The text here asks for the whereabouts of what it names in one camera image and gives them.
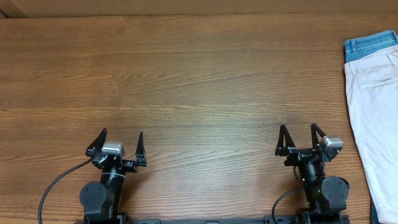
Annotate blue denim jeans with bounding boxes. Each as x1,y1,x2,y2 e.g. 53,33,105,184
345,30,397,62

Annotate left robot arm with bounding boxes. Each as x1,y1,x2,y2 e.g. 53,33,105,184
80,129,147,224

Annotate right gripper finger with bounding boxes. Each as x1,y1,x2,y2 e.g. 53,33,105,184
275,124,296,156
310,123,326,148

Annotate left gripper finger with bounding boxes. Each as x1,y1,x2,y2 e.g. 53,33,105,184
85,128,107,157
136,132,147,167

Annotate beige shorts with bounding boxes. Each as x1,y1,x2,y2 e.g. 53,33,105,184
345,46,397,223

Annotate dark patterned garment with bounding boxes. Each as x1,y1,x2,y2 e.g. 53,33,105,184
370,199,380,224

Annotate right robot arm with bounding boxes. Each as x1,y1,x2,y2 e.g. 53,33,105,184
271,123,350,224

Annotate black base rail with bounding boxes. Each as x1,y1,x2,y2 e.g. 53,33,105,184
74,214,351,224

